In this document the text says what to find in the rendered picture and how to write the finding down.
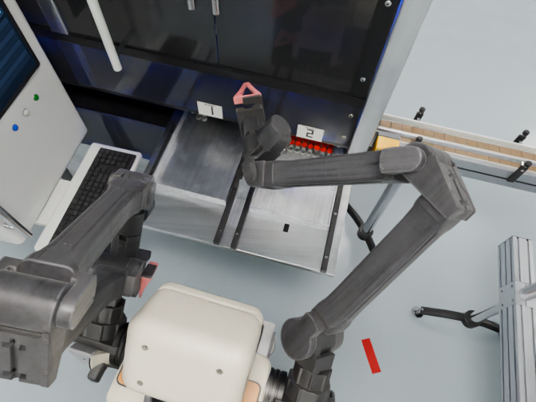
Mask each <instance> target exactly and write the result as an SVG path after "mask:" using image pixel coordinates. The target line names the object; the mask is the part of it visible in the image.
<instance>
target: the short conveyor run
mask: <svg viewBox="0 0 536 402"><path fill-rule="evenodd" d="M425 110H426V108H425V107H420V109H419V111H418V112H417V113H416V115H415V117H414V118H413V120H412V119H408V118H404V117H401V116H394V115H390V114H387V113H384V114H383V116H382V117H381V120H380V123H379V125H378V127H377V129H376V130H377V131H381V132H387V133H391V134H394V135H398V136H400V145H399V147H402V146H405V145H407V144H409V143H411V142H422V143H424V144H427V145H430V146H432V147H434V148H438V149H440V150H443V151H445V152H446V153H448V154H449V155H450V157H451V158H452V160H453V162H455V164H456V166H457V168H458V169H459V173H460V175H461V176H463V177H467V178H471V179H477V180H481V181H484V182H488V183H494V184H498V185H502V186H505V187H512V188H515V189H519V190H522V191H528V192H532V193H536V147H534V146H530V145H526V144H522V142H523V141H524V140H525V138H526V137H527V136H528V135H529V134H530V131H529V130H524V131H523V132H522V135H521V134H519V135H518V136H517V137H516V139H515V140H514V141H513V142H512V141H508V140H501V139H498V138H494V137H490V136H484V135H479V134H476V133H472V132H466V131H462V130H458V129H454V128H448V127H444V126H440V125H437V124H430V123H426V122H423V121H420V120H421V119H422V117H423V115H424V112H425Z"/></svg>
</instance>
